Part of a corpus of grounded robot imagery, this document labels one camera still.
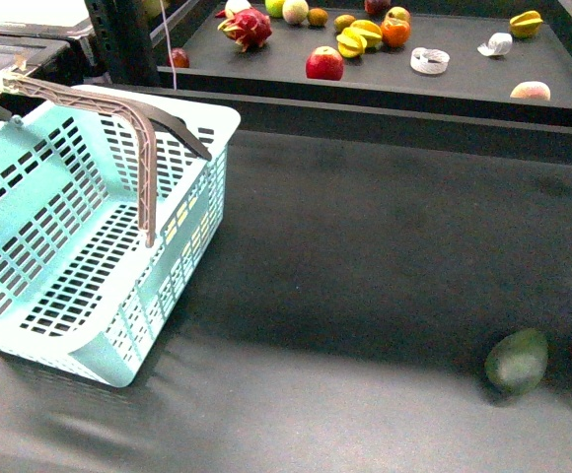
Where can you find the green avocado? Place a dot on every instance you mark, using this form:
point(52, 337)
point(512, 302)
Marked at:
point(517, 364)

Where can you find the green apple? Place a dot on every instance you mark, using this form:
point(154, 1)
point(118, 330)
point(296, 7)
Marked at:
point(274, 8)

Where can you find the yellow starfruit behind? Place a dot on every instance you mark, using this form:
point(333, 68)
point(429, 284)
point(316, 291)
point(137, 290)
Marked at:
point(369, 30)

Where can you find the purple mangosteen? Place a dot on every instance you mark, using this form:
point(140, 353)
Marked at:
point(376, 7)

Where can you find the dark red fruit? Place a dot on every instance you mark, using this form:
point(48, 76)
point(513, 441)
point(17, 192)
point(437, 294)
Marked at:
point(178, 58)

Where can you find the white tape roll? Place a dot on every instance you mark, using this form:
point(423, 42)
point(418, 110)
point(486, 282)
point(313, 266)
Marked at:
point(429, 61)

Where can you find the brown kiwi left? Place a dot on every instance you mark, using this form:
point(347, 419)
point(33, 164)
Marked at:
point(317, 17)

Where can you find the black metal shelf post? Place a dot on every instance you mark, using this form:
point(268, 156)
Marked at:
point(123, 35)

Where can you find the pink dragon fruit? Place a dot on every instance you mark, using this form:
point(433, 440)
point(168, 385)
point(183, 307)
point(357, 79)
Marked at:
point(248, 28)

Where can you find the yellow starfruit far right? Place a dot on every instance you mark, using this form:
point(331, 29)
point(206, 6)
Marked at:
point(525, 25)

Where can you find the orange persimmon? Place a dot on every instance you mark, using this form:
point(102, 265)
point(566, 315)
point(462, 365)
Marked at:
point(395, 32)

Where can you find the light blue plastic basket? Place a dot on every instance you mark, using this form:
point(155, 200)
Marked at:
point(79, 289)

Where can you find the white round fruit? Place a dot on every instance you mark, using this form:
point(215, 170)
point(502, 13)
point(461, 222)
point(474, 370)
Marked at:
point(233, 7)

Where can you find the red apple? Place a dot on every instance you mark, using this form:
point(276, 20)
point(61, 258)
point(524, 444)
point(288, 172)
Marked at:
point(325, 63)

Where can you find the black fruit tray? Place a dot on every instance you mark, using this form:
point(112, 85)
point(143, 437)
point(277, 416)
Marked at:
point(473, 85)

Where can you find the yellow starfruit front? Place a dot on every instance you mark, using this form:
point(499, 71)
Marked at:
point(350, 43)

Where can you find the yellow starfruit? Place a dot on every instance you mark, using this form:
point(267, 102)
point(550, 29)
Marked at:
point(350, 43)
point(525, 25)
point(369, 30)

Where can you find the red yellow mango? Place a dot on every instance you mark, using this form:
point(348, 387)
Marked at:
point(399, 13)

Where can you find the near glass top freezer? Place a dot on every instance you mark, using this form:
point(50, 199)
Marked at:
point(62, 54)

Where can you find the pink peach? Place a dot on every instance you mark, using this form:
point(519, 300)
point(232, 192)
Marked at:
point(531, 90)

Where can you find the tan round peach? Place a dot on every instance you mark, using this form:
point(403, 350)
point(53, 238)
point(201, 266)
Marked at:
point(295, 12)

